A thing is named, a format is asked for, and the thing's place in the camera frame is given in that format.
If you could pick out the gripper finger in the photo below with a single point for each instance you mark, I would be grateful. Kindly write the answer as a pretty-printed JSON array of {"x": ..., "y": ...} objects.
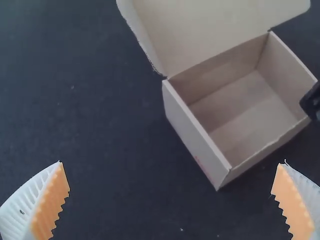
[
  {"x": 30, "y": 210},
  {"x": 300, "y": 200}
]

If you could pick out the black square fan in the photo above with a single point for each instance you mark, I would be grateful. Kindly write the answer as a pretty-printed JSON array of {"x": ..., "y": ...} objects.
[{"x": 311, "y": 100}]

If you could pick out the cardboard box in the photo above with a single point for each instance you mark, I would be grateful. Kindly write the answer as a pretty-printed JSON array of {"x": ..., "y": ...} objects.
[{"x": 225, "y": 62}]

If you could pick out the black mat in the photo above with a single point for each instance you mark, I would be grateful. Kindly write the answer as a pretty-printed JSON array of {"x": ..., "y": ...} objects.
[{"x": 75, "y": 100}]

